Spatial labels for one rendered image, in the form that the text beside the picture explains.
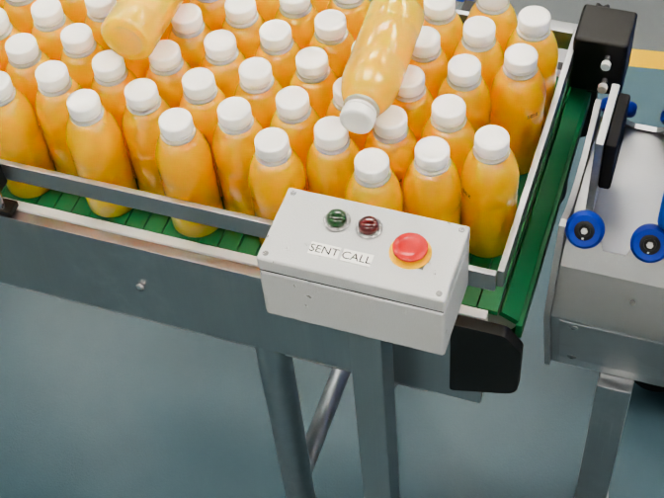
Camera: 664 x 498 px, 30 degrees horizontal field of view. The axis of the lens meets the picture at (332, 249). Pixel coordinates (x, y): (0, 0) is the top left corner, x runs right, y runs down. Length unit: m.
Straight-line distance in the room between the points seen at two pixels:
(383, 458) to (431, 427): 0.81
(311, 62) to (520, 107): 0.25
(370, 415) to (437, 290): 0.33
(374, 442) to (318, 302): 0.33
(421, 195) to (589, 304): 0.27
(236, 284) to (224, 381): 0.97
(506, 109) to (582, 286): 0.23
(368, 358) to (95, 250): 0.40
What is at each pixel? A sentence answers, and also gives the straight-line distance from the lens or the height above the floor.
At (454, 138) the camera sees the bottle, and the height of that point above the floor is 1.05.
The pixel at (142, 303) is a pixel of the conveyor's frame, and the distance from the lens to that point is 1.67.
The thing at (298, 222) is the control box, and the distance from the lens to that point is 1.29.
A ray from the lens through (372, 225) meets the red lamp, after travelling 1.27.
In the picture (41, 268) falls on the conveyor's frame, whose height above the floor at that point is 0.80.
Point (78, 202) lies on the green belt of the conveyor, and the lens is 1.63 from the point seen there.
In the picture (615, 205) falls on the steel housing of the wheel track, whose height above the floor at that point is 0.93.
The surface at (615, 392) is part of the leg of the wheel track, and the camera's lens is 1.74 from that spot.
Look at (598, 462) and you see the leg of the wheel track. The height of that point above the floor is 0.42.
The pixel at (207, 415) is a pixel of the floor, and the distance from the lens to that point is 2.46.
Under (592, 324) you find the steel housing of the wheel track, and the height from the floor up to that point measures 0.83.
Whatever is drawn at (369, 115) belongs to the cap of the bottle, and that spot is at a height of 1.12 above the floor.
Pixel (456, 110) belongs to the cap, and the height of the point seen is 1.08.
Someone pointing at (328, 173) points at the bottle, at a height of 1.04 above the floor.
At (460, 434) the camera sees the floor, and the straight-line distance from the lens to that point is 2.41.
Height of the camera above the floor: 2.10
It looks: 52 degrees down
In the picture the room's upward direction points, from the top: 6 degrees counter-clockwise
